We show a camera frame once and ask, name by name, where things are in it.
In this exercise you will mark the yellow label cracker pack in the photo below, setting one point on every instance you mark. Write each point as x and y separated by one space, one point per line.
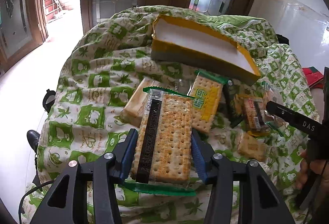
206 90

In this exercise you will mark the black object beside quilt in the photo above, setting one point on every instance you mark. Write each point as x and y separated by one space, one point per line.
49 100

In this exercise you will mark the green white patterned quilt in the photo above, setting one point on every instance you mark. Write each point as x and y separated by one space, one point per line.
106 67

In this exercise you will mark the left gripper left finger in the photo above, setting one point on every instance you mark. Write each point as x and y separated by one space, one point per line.
66 200

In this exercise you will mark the dark garment behind quilt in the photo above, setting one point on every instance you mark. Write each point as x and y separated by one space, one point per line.
282 39

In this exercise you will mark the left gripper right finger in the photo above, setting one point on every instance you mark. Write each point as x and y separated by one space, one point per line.
259 199

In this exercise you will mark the green cracker pack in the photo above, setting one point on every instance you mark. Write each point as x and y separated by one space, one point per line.
162 160

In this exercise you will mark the right hand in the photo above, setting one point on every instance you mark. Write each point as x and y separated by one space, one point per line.
316 166

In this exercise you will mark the yellow red cracker pack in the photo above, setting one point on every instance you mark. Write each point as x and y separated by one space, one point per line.
254 114

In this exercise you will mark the black shoe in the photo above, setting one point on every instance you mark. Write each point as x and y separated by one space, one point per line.
33 139

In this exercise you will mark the yellow cardboard box tray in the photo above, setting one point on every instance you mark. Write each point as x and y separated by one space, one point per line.
185 41

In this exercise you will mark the dark green snack pouch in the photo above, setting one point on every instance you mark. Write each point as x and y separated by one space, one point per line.
233 104

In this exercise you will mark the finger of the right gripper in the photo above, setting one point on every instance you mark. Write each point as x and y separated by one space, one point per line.
294 119

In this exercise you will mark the round cracker pack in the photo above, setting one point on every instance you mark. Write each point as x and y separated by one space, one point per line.
271 94

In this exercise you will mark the small beige cracker pack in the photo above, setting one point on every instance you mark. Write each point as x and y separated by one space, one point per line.
251 148

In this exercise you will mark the wooden door with glass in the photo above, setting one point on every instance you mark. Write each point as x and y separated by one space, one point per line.
23 29

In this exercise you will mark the plain beige cracker pack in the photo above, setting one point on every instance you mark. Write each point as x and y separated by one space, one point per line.
133 111

